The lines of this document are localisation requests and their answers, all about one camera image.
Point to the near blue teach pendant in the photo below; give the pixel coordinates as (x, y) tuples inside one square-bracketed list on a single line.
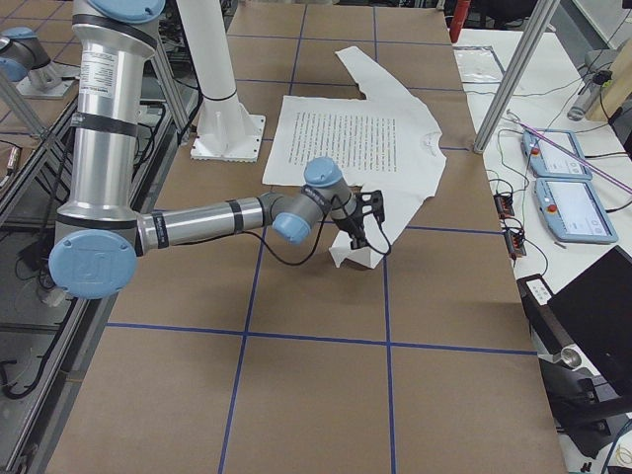
[(573, 211)]

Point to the blue teach pendant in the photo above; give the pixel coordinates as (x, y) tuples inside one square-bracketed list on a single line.
[(547, 161), (573, 211)]

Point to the clear plastic document sleeve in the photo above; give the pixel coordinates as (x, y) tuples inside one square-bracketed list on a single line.
[(478, 64)]

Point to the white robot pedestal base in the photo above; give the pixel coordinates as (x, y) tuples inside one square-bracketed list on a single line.
[(225, 129)]

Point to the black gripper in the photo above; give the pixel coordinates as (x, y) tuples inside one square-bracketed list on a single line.
[(352, 228)]

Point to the far blue teach pendant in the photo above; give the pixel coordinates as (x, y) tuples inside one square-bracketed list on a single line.
[(547, 161)]

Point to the small red circuit board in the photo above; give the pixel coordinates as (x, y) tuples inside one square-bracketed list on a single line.
[(504, 203)]

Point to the aluminium frame post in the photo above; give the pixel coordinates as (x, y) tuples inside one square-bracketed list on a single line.
[(529, 40)]

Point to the silver-grey robot arm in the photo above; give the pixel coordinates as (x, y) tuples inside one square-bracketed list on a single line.
[(102, 230), (25, 62)]

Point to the red cylinder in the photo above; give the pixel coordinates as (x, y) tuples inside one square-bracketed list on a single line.
[(459, 17)]

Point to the white long-sleeve printed shirt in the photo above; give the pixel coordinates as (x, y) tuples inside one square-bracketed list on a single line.
[(387, 141)]

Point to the black laptop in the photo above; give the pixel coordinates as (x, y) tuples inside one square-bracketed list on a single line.
[(595, 311)]

